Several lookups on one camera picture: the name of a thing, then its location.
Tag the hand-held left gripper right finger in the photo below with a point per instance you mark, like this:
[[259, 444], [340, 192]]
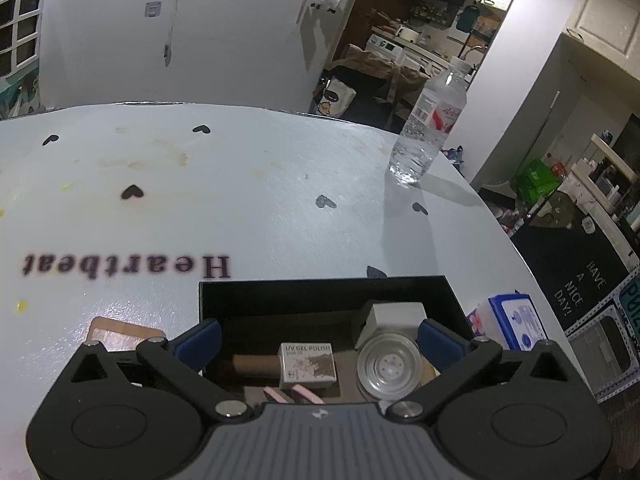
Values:
[[440, 340]]

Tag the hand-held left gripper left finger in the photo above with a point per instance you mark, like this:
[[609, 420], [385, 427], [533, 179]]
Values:
[[200, 340]]

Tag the blue and white packet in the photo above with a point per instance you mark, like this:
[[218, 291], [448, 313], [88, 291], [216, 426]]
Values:
[[520, 320]]

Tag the black box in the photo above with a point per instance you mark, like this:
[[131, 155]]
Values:
[[320, 300]]

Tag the pink printed packet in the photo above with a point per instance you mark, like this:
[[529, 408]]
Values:
[[479, 321]]

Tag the white grey small box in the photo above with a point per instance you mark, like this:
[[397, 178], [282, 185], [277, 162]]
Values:
[[392, 317]]

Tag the clear round jar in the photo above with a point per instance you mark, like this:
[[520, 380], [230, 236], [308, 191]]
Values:
[[389, 367]]

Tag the brown bottle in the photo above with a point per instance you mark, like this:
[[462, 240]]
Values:
[[255, 364]]

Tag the pink flat block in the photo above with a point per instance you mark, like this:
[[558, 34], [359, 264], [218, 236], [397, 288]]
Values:
[[122, 332]]

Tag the pink stick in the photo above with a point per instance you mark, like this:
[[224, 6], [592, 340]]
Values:
[[307, 394], [276, 395]]

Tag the small white printed box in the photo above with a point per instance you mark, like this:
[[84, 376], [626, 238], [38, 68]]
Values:
[[307, 362]]

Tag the black printed floor mat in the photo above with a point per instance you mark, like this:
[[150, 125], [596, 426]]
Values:
[[565, 255]]

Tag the green bag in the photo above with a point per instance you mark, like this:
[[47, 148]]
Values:
[[537, 180]]

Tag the green licence plate sign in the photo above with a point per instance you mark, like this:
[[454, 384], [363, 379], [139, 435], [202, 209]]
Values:
[[631, 300]]

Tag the clear plastic water bottle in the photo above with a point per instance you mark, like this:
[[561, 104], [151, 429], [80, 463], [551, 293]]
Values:
[[430, 120]]

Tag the white shelf with bottles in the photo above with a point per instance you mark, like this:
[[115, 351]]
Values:
[[607, 170]]

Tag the white cartoon bag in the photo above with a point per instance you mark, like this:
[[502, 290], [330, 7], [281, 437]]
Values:
[[336, 97]]

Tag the white washing machine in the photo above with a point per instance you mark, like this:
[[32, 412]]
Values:
[[382, 46]]

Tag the white framed window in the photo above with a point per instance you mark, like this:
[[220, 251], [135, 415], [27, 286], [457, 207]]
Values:
[[19, 32]]

